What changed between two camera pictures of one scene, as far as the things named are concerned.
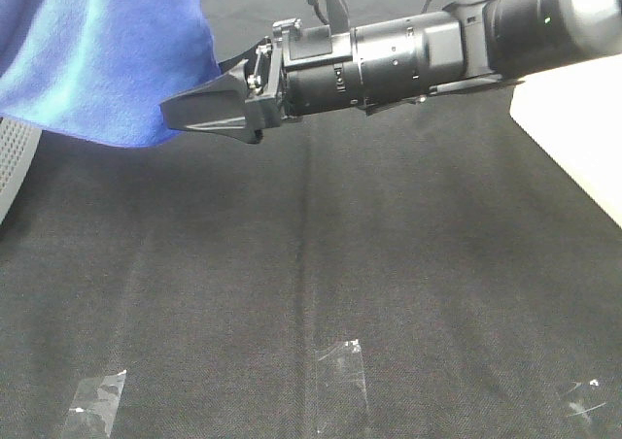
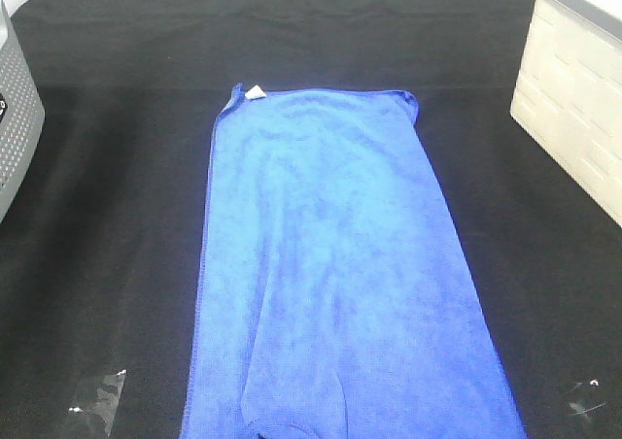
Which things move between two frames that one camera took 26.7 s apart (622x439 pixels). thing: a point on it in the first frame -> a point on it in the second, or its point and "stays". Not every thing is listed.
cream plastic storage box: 574,113 stays
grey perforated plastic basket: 18,144 stays
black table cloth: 424,270 stays
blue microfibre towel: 93,55 -> 331,299
